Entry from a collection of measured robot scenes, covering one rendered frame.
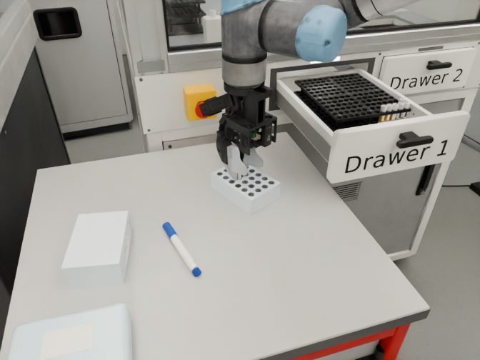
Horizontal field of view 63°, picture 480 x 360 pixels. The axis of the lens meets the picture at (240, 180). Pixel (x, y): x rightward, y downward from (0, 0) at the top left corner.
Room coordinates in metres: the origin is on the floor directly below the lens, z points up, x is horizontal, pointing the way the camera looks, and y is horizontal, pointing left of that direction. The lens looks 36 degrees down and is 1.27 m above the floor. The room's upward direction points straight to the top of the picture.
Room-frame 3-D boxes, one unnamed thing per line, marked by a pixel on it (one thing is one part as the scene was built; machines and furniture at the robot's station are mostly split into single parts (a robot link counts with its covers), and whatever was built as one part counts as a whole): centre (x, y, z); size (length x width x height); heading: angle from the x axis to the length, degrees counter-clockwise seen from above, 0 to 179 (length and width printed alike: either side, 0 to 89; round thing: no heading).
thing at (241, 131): (0.64, -0.01, 0.95); 0.09 x 0.08 x 0.12; 43
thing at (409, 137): (0.63, -0.32, 0.91); 0.07 x 0.04 x 0.01; 107
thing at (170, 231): (0.49, 0.10, 0.77); 0.14 x 0.02 x 0.02; 31
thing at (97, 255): (0.47, 0.24, 0.79); 0.13 x 0.09 x 0.05; 7
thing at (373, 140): (0.66, -0.31, 0.87); 0.29 x 0.02 x 0.11; 107
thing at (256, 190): (0.66, -0.01, 0.78); 0.12 x 0.08 x 0.04; 43
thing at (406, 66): (1.06, -0.52, 0.87); 0.29 x 0.02 x 0.11; 107
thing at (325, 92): (0.85, -0.25, 0.87); 0.22 x 0.18 x 0.06; 17
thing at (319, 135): (0.86, -0.25, 0.86); 0.40 x 0.26 x 0.06; 17
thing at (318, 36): (0.61, -0.10, 1.11); 0.11 x 0.11 x 0.08; 58
